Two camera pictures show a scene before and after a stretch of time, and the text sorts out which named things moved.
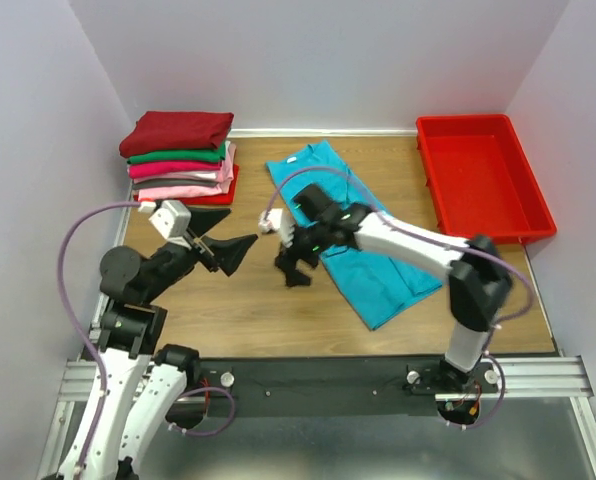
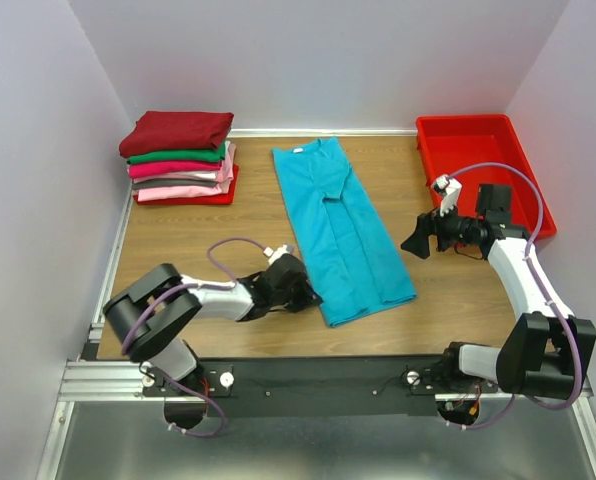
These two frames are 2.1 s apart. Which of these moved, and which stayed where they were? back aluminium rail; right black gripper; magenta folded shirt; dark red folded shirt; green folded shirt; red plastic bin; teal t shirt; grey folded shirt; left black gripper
Moved: teal t shirt; left black gripper; right black gripper
Stayed: grey folded shirt; dark red folded shirt; magenta folded shirt; green folded shirt; back aluminium rail; red plastic bin
